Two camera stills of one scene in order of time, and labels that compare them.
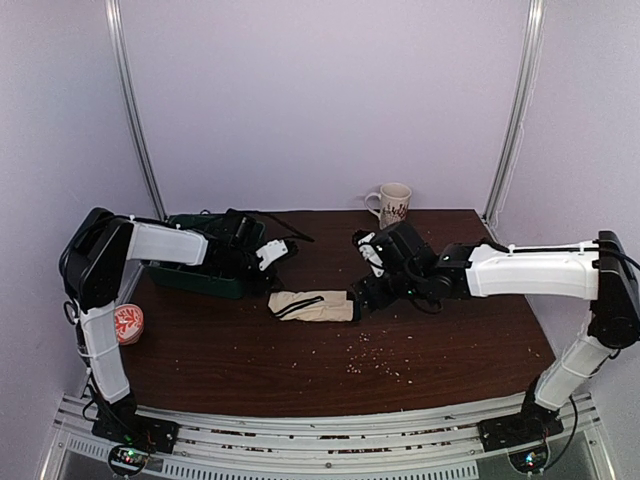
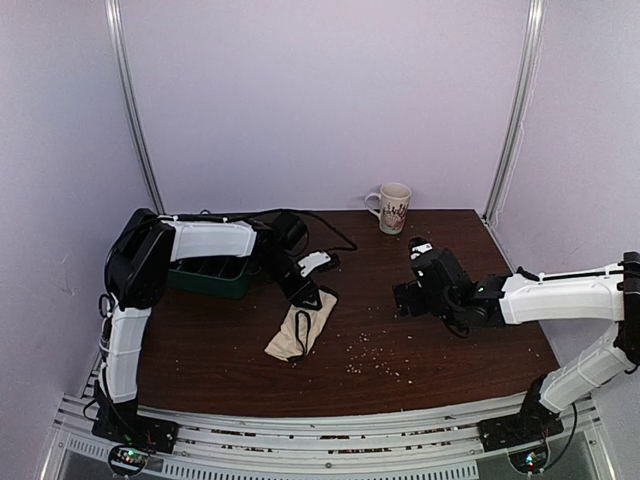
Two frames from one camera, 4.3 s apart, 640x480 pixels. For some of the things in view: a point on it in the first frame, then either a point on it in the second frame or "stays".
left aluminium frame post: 114,11 stays
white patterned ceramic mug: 394,203 stays
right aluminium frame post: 511,131 stays
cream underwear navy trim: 314,305 -> 301,327
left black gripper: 262,285 -> 300,293
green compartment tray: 198,279 stays
